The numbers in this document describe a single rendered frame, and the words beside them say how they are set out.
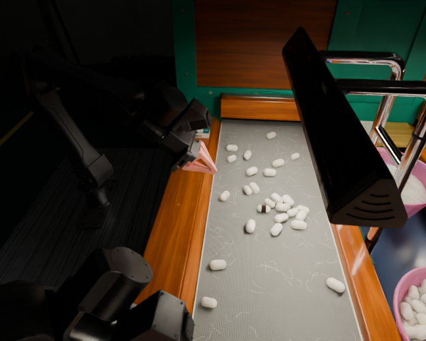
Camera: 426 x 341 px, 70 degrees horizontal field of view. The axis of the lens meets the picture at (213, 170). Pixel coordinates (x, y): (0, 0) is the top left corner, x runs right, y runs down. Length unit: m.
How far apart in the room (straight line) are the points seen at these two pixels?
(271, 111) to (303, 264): 0.56
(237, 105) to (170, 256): 0.59
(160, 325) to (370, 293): 0.44
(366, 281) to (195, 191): 0.43
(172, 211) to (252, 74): 0.57
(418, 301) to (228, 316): 0.36
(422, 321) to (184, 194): 0.55
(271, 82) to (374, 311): 0.76
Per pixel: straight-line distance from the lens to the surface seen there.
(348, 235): 0.76
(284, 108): 1.08
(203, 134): 1.01
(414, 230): 0.99
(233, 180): 0.88
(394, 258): 0.89
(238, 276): 0.67
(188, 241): 0.69
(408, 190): 1.02
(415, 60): 1.20
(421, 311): 0.74
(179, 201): 0.78
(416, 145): 0.62
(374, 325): 0.65
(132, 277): 0.36
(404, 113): 1.27
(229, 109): 1.07
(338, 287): 0.68
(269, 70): 1.10
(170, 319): 0.36
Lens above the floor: 1.29
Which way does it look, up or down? 37 degrees down
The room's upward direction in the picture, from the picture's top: straight up
